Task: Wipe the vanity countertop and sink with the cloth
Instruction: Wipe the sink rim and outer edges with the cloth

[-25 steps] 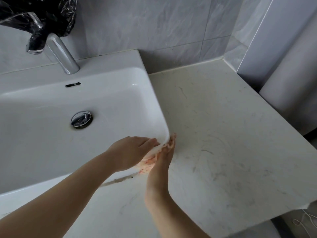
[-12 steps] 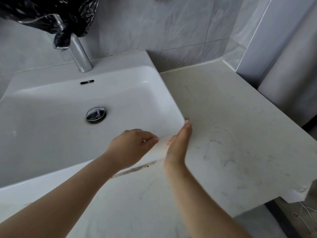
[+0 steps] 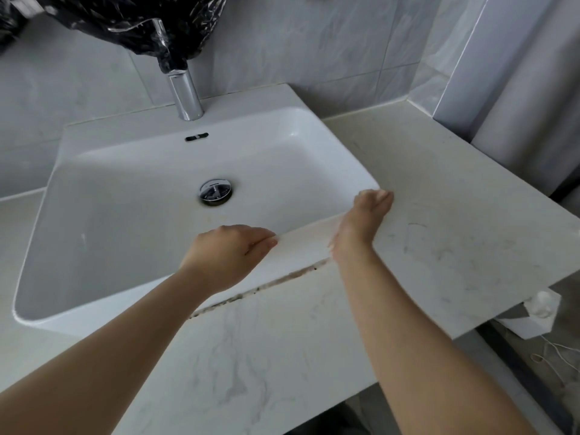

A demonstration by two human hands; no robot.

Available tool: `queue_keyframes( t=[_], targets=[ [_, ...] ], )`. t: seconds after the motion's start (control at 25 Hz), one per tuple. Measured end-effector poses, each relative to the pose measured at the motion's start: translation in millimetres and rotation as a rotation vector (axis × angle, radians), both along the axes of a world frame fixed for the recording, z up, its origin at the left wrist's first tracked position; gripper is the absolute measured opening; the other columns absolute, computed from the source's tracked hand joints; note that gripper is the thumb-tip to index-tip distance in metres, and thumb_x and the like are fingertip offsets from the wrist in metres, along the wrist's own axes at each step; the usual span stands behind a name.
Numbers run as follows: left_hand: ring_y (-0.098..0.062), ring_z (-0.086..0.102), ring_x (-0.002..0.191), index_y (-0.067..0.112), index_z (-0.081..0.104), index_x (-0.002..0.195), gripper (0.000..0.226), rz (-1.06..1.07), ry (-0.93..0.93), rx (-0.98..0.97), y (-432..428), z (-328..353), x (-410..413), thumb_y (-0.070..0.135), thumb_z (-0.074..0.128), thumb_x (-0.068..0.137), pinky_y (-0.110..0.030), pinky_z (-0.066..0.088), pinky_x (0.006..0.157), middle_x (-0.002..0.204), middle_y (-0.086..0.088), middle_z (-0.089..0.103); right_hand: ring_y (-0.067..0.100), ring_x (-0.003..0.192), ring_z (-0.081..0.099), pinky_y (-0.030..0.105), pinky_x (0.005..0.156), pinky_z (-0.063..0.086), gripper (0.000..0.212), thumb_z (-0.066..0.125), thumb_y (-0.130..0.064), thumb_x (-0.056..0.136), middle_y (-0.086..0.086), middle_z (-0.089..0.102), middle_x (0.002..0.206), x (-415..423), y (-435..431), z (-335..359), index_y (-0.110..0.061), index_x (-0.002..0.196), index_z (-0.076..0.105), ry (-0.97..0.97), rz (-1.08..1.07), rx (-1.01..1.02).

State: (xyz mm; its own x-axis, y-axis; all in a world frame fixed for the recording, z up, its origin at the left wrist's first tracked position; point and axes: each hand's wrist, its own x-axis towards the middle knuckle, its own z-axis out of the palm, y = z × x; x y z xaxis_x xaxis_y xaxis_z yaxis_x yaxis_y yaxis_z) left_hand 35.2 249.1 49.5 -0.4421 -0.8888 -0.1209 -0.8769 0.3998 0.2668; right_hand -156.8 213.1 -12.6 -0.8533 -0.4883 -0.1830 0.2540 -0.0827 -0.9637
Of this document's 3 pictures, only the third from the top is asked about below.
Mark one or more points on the person's left hand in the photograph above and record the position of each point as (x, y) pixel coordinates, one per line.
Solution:
(222, 262)

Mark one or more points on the person's right hand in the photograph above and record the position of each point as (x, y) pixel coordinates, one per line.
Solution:
(358, 226)

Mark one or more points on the person's left thumb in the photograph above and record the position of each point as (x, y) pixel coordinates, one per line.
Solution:
(263, 245)

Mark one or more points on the person's right fingers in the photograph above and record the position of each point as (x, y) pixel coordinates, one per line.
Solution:
(376, 200)

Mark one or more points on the white ceramic sink basin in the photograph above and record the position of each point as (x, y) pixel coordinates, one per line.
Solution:
(136, 231)

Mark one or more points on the person's right forearm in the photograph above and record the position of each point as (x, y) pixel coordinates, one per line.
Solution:
(417, 348)

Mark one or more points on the person's left forearm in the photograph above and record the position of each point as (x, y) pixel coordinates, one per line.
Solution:
(104, 357)

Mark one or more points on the chrome drain stopper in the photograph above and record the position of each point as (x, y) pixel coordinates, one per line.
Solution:
(216, 190)

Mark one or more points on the chrome faucet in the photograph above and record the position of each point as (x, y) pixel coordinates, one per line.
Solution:
(185, 95)

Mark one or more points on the white cardboard box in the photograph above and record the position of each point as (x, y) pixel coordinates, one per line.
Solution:
(525, 323)

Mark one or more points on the crumpled white tissue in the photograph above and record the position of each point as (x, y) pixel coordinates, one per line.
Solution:
(542, 305)

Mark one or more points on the black plastic bag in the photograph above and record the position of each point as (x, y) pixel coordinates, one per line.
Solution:
(136, 22)

